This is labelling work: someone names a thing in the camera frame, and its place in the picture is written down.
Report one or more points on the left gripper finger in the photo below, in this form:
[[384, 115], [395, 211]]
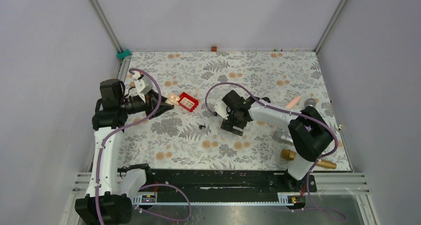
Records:
[[164, 107], [154, 98]]

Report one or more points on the beige earbud charging case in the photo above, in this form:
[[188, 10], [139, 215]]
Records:
[[173, 99]]

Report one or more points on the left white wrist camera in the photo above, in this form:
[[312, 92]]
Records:
[[143, 85]]

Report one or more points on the floral patterned mat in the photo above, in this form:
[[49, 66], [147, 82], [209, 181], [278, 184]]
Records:
[[174, 140]]

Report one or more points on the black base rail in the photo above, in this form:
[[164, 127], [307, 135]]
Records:
[[221, 186]]

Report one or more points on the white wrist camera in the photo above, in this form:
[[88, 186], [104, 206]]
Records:
[[221, 109], [143, 85]]

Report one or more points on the black earbud charging case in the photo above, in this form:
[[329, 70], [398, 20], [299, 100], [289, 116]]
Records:
[[266, 99]]

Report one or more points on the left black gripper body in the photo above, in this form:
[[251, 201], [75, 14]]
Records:
[[135, 104]]

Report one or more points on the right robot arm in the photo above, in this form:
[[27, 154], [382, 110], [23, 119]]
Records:
[[308, 131]]

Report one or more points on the red plastic basket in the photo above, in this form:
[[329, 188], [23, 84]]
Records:
[[188, 102]]

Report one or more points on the pink toy microphone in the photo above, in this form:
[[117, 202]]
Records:
[[293, 102]]

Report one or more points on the gold microphone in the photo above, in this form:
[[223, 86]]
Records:
[[290, 155]]

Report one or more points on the silver microphone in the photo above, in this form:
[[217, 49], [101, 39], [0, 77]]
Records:
[[282, 137]]

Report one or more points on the purple glitter microphone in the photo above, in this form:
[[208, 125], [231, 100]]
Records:
[[310, 102]]

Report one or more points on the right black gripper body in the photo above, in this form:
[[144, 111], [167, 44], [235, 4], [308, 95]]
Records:
[[232, 115]]

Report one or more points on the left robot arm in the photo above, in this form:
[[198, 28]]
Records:
[[107, 202]]

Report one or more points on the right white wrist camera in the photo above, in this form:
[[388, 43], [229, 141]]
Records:
[[221, 109]]

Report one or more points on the teal block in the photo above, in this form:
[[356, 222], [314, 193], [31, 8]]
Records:
[[123, 54]]

